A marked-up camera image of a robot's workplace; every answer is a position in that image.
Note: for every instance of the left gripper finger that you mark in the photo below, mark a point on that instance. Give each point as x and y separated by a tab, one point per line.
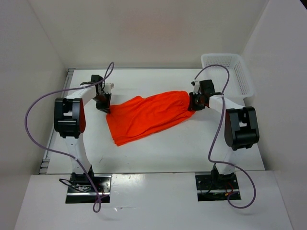
103	107
108	100

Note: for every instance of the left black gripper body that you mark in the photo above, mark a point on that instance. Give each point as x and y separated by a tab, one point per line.
99	98

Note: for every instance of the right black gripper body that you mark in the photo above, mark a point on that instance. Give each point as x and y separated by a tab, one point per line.
198	101

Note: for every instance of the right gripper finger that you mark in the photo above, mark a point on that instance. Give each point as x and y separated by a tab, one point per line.
203	105
192	105

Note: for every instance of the orange mesh shorts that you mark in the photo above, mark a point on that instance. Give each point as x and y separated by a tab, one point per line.
140	117

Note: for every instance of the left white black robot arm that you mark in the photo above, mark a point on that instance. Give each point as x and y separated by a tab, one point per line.
70	123

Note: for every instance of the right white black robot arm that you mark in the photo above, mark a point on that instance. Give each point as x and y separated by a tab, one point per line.
239	125

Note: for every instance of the white perforated plastic basket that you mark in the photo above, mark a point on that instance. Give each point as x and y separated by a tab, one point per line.
239	85

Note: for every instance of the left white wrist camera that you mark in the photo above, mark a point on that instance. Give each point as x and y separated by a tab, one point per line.
107	88

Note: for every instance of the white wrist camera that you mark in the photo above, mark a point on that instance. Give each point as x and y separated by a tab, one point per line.
196	87
107	88

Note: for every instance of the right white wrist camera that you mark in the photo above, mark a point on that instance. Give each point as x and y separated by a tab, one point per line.
196	87

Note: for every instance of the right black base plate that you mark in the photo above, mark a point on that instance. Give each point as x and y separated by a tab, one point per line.
205	182

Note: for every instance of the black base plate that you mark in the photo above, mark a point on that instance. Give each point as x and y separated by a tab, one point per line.
205	182
80	185

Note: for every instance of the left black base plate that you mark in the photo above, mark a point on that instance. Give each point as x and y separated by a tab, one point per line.
80	185

